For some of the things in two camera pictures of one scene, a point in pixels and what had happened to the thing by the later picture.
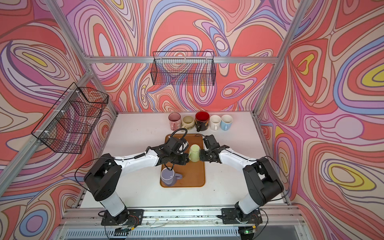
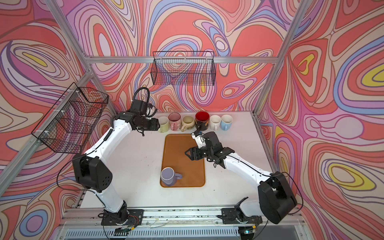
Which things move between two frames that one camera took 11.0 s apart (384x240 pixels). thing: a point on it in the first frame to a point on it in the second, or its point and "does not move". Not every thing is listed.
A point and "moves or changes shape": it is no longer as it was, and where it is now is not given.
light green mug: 194,153 moves or changes shape
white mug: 215,121 does not move
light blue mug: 226,120 does not move
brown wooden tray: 193,173 does not move
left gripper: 185,156 to 155,126
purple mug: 169,177 does not move
